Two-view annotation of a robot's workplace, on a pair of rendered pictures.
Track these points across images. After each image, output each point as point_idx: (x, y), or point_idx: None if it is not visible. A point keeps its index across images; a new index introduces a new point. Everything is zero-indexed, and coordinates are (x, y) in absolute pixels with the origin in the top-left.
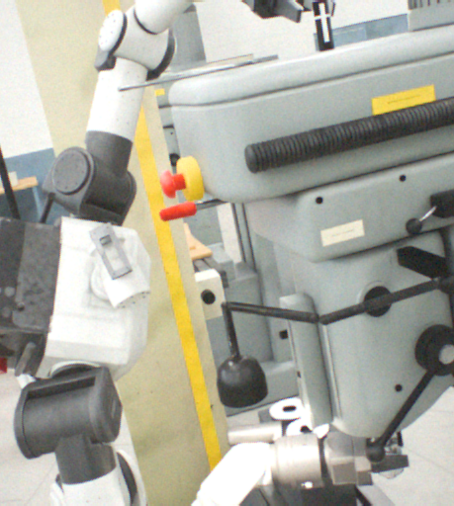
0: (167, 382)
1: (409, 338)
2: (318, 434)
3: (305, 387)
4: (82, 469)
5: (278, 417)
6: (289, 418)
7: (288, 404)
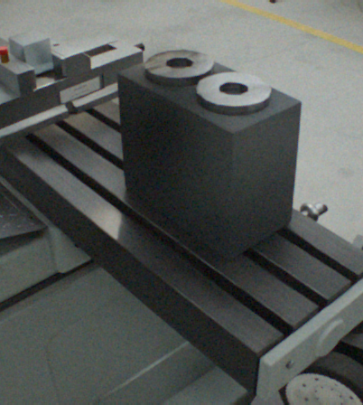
0: None
1: None
2: (156, 58)
3: None
4: None
5: (242, 75)
6: (221, 74)
7: (242, 95)
